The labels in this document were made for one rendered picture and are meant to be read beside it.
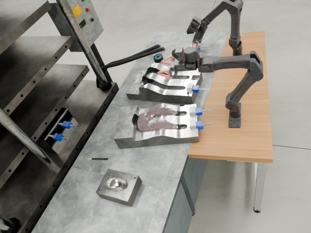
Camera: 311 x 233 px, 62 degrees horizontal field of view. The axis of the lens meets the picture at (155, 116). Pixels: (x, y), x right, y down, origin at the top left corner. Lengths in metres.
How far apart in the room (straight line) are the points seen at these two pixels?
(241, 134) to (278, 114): 1.21
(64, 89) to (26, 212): 0.81
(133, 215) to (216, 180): 1.07
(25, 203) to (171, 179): 0.91
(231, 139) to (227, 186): 0.81
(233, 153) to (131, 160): 0.59
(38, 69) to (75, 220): 0.91
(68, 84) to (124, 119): 0.51
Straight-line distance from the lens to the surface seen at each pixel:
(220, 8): 1.92
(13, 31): 1.67
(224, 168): 2.37
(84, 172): 1.68
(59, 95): 1.88
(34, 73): 1.72
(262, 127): 1.61
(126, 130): 1.59
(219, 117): 1.66
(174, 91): 1.75
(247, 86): 1.46
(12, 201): 1.89
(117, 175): 1.48
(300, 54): 3.45
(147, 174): 1.50
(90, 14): 2.19
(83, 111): 2.07
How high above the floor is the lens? 2.06
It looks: 46 degrees down
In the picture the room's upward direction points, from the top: 20 degrees counter-clockwise
